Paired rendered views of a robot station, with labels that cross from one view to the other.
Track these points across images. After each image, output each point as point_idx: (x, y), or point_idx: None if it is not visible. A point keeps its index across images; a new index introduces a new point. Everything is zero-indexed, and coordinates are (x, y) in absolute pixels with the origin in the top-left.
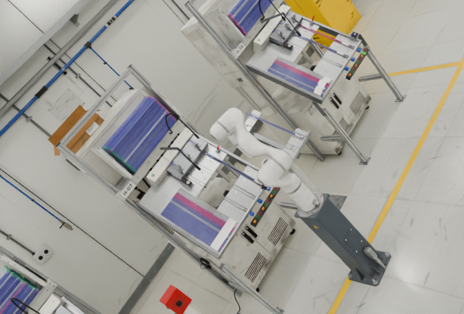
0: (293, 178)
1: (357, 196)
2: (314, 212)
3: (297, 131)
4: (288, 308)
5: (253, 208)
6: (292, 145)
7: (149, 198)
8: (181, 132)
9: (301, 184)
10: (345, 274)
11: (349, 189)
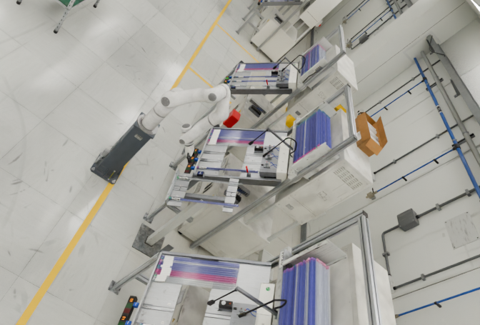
0: (158, 103)
1: (121, 241)
2: (143, 114)
3: (178, 203)
4: (166, 166)
5: (210, 195)
6: (180, 190)
7: (281, 136)
8: (286, 168)
9: (153, 108)
10: (126, 171)
11: (130, 255)
